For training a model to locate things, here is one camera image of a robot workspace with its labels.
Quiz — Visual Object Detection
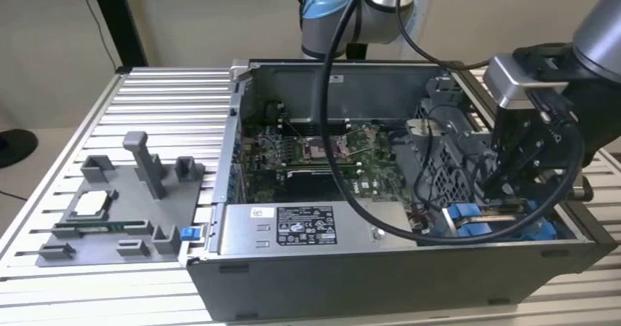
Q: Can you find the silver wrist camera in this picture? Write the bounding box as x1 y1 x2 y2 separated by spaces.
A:
482 53 569 111

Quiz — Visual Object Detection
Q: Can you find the black graphics card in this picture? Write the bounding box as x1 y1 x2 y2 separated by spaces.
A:
280 168 362 202

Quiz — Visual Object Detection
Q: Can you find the grey PC case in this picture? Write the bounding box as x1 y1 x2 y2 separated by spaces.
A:
177 58 617 322

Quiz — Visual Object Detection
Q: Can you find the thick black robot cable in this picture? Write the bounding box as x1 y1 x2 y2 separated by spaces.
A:
317 0 586 247

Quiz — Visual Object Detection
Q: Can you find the coloured power wire bundle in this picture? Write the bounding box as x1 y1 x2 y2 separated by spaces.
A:
405 202 437 234

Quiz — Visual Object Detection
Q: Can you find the black RAM slot bank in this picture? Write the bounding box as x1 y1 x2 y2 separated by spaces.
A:
276 157 365 170
278 116 353 130

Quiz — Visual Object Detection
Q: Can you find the CPU socket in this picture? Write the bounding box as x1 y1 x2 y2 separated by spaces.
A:
301 135 338 160

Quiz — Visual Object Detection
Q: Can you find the silver power supply unit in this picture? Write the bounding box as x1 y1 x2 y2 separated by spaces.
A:
212 201 421 260

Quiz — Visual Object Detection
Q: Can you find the metal socket cover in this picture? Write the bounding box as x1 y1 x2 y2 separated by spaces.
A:
333 131 374 156

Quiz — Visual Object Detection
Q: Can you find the black metal post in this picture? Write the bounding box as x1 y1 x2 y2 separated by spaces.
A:
87 0 150 68

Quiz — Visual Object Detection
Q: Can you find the black camera cable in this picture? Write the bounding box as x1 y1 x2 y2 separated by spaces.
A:
394 0 494 71

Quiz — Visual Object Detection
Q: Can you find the hard disk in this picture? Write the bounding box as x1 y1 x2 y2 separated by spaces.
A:
454 199 544 223

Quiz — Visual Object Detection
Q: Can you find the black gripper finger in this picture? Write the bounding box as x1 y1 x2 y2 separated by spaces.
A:
484 136 522 199
512 147 548 203

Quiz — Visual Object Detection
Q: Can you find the green motherboard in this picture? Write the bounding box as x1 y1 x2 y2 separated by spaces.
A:
240 118 413 203

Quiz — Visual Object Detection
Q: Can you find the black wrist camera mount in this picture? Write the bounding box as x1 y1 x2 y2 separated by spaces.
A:
512 44 577 85

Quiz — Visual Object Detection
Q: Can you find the thin metal locking lever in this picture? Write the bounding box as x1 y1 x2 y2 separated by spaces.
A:
353 135 386 156
284 119 312 141

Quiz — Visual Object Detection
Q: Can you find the green RAM stick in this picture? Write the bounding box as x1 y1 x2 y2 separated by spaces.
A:
53 220 149 231

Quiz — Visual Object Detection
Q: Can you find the silver CPU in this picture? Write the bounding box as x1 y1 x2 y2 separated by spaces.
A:
72 191 111 216

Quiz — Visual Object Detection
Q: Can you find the black round stand base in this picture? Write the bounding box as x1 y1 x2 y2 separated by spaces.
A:
0 128 40 170

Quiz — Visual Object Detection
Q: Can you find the empty blue disk carrier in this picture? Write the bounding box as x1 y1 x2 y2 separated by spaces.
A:
458 222 558 240

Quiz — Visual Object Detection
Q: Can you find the grey parts rack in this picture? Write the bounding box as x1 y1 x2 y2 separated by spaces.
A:
33 130 210 269

